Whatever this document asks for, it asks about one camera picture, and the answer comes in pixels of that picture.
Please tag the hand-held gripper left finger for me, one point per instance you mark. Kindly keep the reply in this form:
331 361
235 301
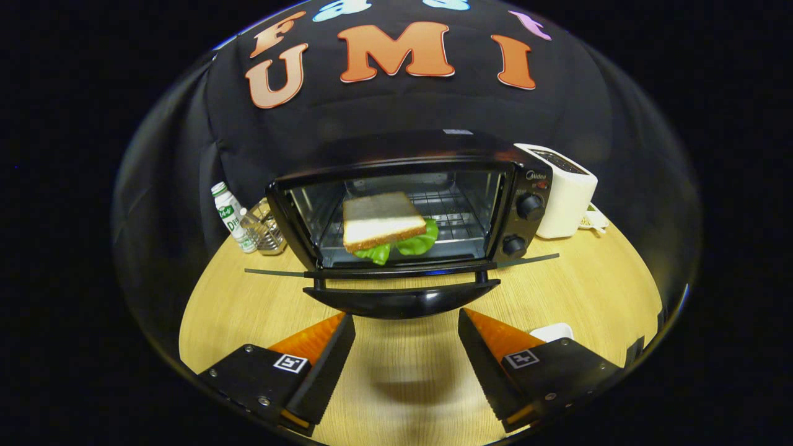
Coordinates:
325 365

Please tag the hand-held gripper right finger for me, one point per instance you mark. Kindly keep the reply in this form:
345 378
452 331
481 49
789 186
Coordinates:
486 365

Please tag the bread and lettuce sandwich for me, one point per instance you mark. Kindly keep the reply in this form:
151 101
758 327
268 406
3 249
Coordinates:
378 220

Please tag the black toaster oven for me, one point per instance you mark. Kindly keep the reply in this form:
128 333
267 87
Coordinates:
526 186

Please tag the white pop-up toaster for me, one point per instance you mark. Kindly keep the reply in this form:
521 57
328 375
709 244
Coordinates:
567 198

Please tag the white ribbed tray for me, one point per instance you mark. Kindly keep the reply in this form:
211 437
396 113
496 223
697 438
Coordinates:
551 332

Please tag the white bottle with green label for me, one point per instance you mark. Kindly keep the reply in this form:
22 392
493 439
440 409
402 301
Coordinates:
230 214

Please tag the white divided dish with beans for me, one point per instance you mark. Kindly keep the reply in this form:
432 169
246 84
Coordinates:
596 220

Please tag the black backdrop cloth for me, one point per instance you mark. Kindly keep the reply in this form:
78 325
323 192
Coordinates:
403 105

